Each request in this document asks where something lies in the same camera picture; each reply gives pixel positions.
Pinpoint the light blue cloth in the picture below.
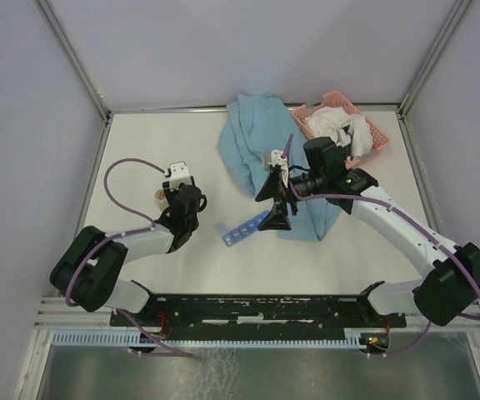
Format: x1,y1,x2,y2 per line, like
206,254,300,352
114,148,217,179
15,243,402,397
217,92,345,243

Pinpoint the pink perforated plastic basket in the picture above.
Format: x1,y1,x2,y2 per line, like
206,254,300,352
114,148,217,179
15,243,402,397
292,91,391,168

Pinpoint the amber pill bottle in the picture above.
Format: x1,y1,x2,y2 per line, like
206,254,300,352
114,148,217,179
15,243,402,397
155,190,168,212

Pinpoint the blue weekly pill organizer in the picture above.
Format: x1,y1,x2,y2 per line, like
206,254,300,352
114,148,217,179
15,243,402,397
217,210,269,248

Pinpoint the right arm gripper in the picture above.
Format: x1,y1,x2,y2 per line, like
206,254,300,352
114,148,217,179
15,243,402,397
256,170,326,231

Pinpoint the white crumpled cloth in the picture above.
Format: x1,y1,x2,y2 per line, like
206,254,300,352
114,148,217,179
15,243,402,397
305,107,373,161

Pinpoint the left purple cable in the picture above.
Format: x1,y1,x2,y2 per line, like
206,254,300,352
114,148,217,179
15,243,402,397
64,157,195,358

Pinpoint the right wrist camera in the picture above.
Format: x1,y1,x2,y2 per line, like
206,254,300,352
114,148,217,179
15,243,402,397
262,150,289,186

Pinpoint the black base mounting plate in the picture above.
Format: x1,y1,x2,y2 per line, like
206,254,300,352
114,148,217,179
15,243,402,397
130,293,407,333

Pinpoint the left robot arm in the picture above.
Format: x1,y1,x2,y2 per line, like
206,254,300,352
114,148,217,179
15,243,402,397
49,176,207,325

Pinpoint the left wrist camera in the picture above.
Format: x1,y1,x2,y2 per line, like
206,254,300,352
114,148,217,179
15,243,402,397
162,161,193,191

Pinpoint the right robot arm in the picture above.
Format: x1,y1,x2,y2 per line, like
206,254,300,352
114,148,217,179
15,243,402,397
256,137,480,327

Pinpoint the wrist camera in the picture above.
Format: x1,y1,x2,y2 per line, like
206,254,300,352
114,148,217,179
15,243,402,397
262,150,289,186
162,161,193,191

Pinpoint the white cable duct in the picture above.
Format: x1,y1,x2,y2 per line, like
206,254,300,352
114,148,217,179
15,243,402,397
51,328,370,348

